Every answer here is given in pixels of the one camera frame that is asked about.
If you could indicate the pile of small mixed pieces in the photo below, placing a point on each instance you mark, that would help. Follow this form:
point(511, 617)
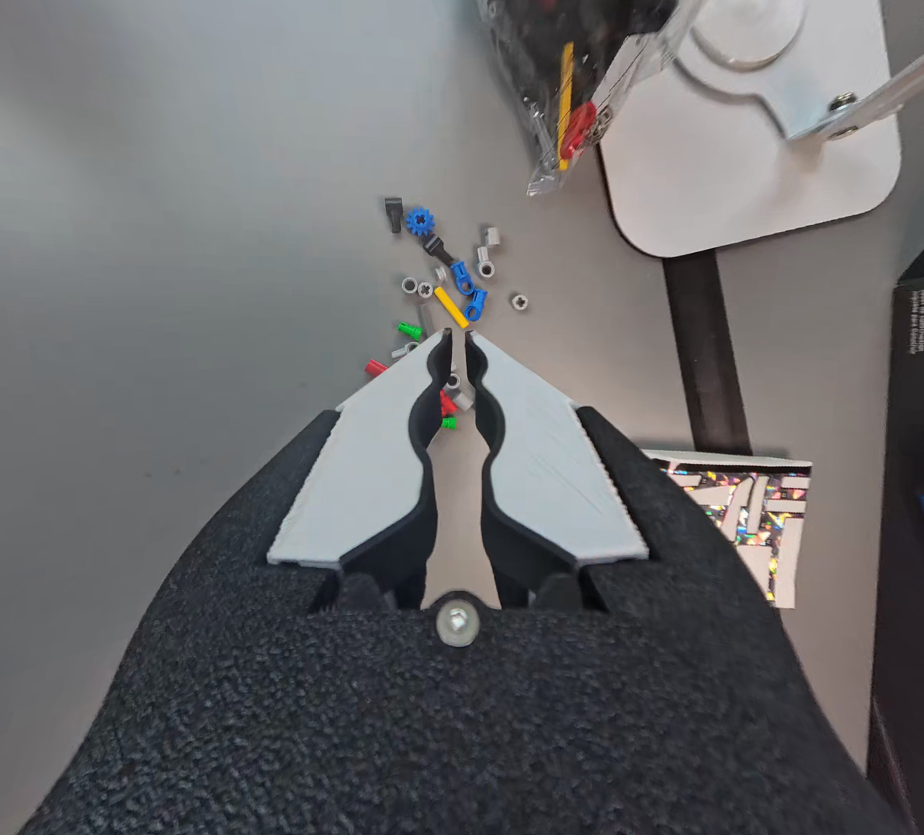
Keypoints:
point(419, 221)

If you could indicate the holographic sticker card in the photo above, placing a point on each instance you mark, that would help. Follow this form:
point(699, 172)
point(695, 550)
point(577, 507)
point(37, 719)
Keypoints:
point(758, 510)

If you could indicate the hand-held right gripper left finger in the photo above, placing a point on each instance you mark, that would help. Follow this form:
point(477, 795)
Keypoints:
point(361, 481)

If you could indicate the silver stand bracket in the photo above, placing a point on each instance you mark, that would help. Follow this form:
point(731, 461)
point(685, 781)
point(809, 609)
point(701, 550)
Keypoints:
point(758, 12)

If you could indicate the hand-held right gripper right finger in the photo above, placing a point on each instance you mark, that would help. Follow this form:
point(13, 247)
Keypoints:
point(556, 481)

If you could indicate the grey desk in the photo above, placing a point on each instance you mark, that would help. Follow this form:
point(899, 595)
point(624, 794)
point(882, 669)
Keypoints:
point(180, 200)

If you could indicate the white monitor stand base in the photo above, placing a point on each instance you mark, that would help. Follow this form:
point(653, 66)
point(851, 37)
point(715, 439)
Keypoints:
point(722, 163)

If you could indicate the black box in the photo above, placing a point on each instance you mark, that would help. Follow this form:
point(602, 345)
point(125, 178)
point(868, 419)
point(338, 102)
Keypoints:
point(906, 488)

